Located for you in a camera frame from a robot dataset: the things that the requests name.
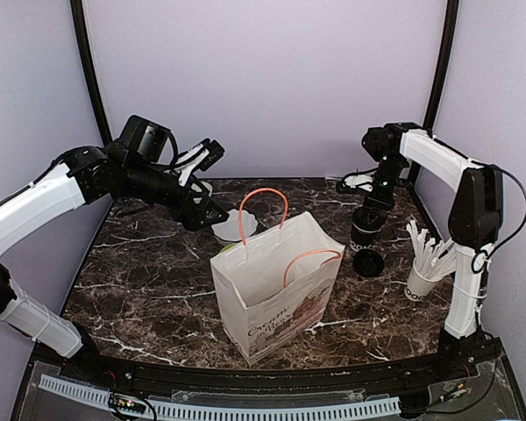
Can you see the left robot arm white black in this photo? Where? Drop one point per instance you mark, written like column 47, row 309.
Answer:
column 144, row 162

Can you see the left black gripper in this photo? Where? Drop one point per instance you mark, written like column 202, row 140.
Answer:
column 192, row 220

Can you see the stack of paper cups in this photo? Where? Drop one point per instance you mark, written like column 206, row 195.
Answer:
column 203, row 186

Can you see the stack of black lids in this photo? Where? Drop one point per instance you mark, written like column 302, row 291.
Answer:
column 368, row 263

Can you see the black frame post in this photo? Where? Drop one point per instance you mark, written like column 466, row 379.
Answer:
column 89, row 71
column 443, row 60

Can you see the white scalloped bowl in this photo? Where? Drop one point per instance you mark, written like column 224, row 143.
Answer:
column 228, row 232

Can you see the kraft paper bag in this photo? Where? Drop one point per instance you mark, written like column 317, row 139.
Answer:
column 273, row 285

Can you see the left black frame post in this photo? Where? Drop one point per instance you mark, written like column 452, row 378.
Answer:
column 89, row 71

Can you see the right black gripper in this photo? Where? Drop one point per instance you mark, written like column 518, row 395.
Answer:
column 374, row 208

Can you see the white cable duct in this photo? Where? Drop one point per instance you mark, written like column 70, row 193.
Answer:
column 127, row 406

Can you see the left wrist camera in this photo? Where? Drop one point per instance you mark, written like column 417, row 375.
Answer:
column 202, row 156

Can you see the green bowl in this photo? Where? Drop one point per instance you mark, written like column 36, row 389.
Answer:
column 227, row 247

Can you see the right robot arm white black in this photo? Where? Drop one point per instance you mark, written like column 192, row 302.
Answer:
column 475, row 217

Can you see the bundle of wrapped straws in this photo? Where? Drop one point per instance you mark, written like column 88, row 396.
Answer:
column 434, row 259

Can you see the black front rail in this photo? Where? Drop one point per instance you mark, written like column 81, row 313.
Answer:
column 405, row 377

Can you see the white cup holding straws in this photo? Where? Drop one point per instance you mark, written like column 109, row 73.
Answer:
column 418, row 286

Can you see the right black frame post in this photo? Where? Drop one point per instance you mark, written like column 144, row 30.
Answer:
column 443, row 60

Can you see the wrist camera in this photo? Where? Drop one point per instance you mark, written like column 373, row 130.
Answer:
column 356, row 182
column 202, row 156

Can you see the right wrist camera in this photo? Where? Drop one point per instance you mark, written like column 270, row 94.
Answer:
column 356, row 182

